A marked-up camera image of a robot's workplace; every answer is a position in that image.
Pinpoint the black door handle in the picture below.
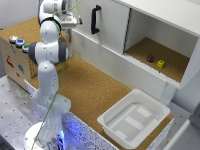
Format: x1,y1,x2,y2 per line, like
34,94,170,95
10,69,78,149
90,4,102,36

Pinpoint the red button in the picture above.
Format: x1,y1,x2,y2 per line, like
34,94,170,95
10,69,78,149
8,34,19,44

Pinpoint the yellow block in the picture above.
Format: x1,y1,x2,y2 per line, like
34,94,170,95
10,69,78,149
156,59,166,69

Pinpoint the white plastic box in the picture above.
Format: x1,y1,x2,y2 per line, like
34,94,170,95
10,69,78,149
96,88,172,150

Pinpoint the white sliding door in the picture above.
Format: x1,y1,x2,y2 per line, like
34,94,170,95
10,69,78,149
73,0,131,56

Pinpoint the purple block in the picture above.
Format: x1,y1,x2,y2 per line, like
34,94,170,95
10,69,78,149
146,54,155,63

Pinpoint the blue button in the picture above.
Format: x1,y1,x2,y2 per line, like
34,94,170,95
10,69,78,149
15,38,26,48

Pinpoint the white cabinet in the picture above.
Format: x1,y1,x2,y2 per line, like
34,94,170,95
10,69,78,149
70,0,200,108

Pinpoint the green cable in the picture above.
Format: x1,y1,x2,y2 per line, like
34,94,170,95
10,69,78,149
33,0,84,148

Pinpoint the green button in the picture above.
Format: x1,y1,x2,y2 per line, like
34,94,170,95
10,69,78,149
21,43,32,54

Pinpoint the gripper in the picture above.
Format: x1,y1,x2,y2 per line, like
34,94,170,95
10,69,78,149
60,11,83,30

